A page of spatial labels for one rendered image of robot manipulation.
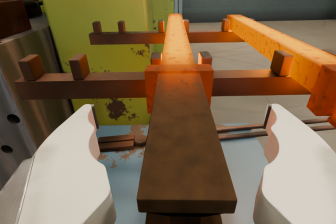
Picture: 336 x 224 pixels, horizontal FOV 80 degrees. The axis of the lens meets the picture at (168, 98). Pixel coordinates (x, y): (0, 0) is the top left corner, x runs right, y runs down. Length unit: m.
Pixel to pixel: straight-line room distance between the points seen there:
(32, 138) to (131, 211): 0.29
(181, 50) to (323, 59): 0.12
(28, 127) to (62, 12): 0.29
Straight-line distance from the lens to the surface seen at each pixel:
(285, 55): 0.21
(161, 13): 1.01
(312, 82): 0.20
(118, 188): 0.42
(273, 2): 7.15
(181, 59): 0.18
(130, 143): 0.48
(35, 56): 0.23
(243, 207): 0.40
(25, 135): 0.55
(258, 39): 0.30
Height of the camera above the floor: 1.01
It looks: 29 degrees down
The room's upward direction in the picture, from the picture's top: 1 degrees counter-clockwise
